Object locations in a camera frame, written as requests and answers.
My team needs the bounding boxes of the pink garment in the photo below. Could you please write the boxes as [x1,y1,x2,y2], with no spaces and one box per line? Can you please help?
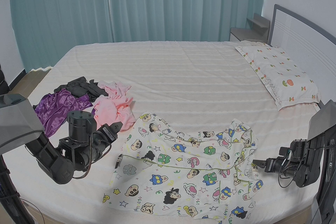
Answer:
[91,81,136,131]

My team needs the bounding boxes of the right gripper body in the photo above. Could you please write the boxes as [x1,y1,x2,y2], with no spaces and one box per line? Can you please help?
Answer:
[264,157,285,173]

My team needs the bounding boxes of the black chest of drawers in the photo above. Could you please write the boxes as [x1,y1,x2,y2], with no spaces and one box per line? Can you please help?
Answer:
[0,64,11,95]

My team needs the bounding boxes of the thin black cable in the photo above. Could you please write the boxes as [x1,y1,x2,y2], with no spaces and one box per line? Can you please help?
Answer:
[20,198,45,224]

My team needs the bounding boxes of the bed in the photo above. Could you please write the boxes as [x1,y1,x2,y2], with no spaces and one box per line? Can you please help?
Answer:
[16,4,336,224]

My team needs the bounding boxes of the white printed pillow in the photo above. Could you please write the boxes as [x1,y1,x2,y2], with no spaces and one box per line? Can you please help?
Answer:
[235,40,321,111]

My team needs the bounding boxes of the purple garment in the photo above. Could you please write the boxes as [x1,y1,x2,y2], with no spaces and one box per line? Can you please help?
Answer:
[33,88,93,138]

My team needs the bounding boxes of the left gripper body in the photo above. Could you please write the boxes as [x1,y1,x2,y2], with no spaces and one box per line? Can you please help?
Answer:
[79,132,113,166]

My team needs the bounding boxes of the grey bedside table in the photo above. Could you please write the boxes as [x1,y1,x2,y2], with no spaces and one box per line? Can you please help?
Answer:
[230,13,271,42]

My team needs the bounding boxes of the black garment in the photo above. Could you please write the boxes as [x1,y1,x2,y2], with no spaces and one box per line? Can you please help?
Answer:
[54,76,108,103]

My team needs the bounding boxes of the white printed pyjama top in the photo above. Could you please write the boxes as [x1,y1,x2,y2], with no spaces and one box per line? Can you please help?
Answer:
[102,112,264,219]

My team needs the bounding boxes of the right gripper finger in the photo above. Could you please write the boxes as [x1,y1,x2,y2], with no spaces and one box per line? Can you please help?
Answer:
[252,159,268,169]

